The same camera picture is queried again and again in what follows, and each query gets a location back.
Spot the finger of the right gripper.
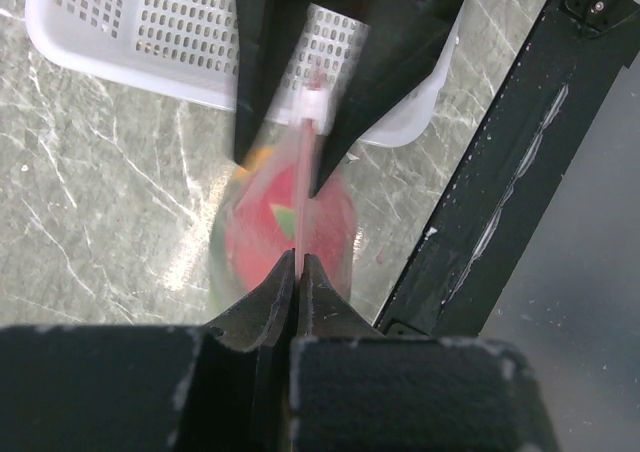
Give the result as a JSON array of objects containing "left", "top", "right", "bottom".
[
  {"left": 233, "top": 0, "right": 311, "bottom": 165},
  {"left": 312, "top": 0, "right": 464, "bottom": 194}
]

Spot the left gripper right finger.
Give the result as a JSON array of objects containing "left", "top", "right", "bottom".
[{"left": 287, "top": 252, "right": 386, "bottom": 452}]

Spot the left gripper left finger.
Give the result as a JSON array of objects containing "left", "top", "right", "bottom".
[{"left": 203, "top": 251, "right": 296, "bottom": 451}]

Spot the white rectangular perforated basket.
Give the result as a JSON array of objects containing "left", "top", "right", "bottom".
[{"left": 25, "top": 0, "right": 463, "bottom": 148}]

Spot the clear zip top bag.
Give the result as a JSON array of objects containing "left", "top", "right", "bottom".
[{"left": 209, "top": 72, "right": 357, "bottom": 312}]

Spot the red fake dragon fruit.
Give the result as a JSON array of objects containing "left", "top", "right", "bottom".
[{"left": 224, "top": 166, "right": 357, "bottom": 298}]

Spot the orange fake fruit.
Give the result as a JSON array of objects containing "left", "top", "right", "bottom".
[{"left": 232, "top": 146, "right": 275, "bottom": 182}]

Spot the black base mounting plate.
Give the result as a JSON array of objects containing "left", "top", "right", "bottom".
[{"left": 374, "top": 0, "right": 639, "bottom": 338}]

